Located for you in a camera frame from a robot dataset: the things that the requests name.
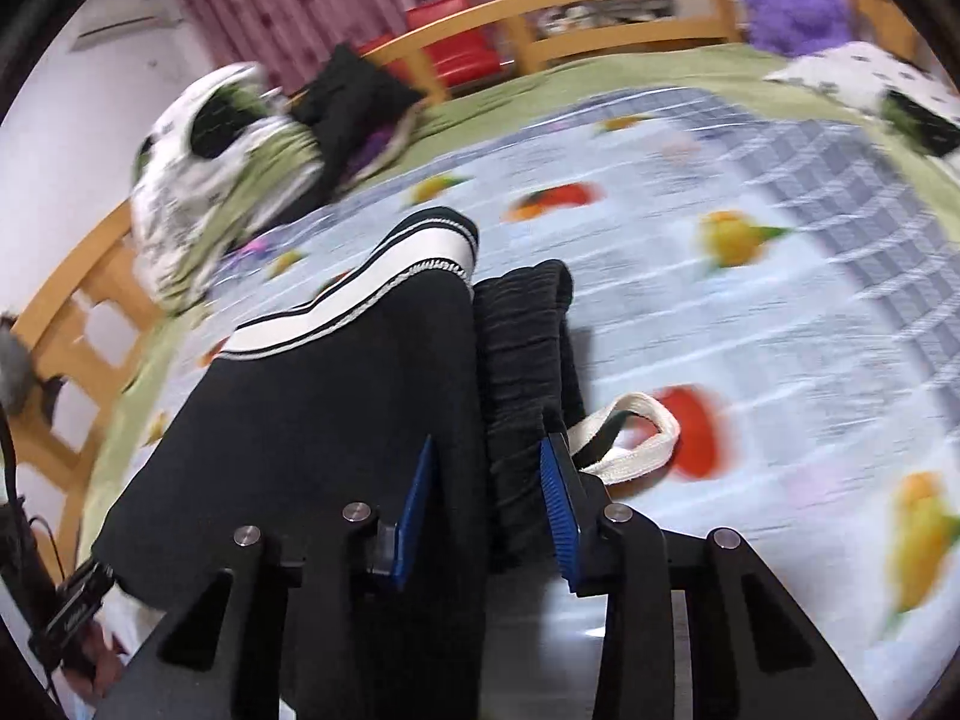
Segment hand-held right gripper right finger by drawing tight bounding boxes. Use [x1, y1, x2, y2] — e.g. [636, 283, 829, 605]
[540, 431, 878, 720]

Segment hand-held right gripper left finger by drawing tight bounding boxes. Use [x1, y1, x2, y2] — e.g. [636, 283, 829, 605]
[94, 433, 438, 720]

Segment black pants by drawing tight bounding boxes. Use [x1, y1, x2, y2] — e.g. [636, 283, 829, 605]
[90, 206, 683, 610]

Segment person's left hand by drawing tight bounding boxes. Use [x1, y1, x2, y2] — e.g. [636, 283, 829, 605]
[71, 634, 130, 688]

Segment grey fluffy object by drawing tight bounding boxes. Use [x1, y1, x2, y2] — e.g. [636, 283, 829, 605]
[0, 313, 35, 410]

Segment fruit-print plastic tablecloth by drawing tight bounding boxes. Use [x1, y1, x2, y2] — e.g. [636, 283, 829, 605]
[97, 86, 960, 720]

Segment purple cloth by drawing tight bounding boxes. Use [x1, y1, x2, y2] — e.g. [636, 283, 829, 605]
[341, 124, 407, 182]

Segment folded white floral quilt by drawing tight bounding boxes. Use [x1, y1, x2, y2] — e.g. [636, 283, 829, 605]
[131, 64, 325, 317]

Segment black clothing pile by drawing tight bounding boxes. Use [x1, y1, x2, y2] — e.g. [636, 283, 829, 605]
[291, 43, 428, 205]

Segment green fleece blanket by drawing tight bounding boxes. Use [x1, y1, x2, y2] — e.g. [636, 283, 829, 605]
[81, 41, 960, 515]

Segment grey checkered sheet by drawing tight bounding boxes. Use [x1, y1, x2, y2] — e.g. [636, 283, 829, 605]
[675, 114, 960, 365]

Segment red chair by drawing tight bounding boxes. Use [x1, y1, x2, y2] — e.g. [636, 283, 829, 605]
[405, 0, 500, 88]

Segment white floral pillow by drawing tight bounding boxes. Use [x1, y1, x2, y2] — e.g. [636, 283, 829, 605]
[763, 41, 960, 160]

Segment purple plush toy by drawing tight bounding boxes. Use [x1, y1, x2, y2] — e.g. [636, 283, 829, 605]
[739, 0, 853, 58]

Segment white air conditioner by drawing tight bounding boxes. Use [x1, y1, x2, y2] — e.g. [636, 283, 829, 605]
[75, 11, 185, 55]

